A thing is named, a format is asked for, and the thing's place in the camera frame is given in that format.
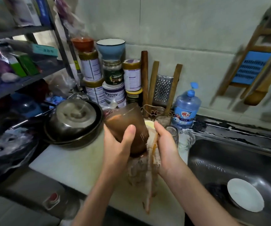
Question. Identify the person's right hand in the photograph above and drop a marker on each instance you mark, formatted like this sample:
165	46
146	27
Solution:
168	155

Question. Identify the person's left hand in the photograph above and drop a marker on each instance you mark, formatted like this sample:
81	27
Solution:
116	157

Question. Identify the beige dish cloth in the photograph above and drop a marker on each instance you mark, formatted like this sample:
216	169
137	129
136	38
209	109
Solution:
149	162

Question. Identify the yellow mug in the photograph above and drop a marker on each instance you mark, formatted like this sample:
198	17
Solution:
149	124

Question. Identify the brown amber glass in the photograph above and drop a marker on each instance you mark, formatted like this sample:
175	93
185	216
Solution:
126	120

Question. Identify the person's left forearm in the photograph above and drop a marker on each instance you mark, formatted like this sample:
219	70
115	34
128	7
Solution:
98	204

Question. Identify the person's right forearm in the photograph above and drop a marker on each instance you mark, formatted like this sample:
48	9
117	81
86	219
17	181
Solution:
201	200

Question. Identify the black wok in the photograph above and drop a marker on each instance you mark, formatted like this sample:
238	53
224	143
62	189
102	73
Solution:
93	131

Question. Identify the small blue water bottle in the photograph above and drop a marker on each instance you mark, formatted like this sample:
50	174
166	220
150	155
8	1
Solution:
186	108

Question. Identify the plastic bag with red contents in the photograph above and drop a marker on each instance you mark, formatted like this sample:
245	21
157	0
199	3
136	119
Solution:
111	105

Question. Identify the steel pot lid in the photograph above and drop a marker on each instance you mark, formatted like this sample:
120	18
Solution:
74	115

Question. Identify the wooden framed metal grater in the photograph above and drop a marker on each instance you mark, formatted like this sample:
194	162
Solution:
163	89

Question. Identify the stack of labelled tin cans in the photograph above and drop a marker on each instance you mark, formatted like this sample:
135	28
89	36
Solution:
109	77

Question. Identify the wooden rolling pin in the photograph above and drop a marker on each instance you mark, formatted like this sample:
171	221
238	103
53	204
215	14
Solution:
145	77

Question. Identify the white plate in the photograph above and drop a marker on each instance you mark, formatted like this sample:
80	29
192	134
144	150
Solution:
245	195

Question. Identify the blue enamel bowl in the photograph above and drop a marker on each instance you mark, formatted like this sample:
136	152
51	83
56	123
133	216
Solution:
110	49

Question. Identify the wooden spatula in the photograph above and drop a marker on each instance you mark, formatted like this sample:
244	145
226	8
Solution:
262	89

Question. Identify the brown bowl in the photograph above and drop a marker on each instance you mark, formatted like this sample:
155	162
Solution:
82	43

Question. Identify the wooden slicer with blue blade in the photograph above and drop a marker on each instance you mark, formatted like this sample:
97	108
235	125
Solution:
251	66

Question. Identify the metal storage shelf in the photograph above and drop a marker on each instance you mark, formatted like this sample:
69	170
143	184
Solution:
22	68

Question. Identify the teal box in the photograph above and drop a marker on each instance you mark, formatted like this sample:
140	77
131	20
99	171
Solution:
44	49

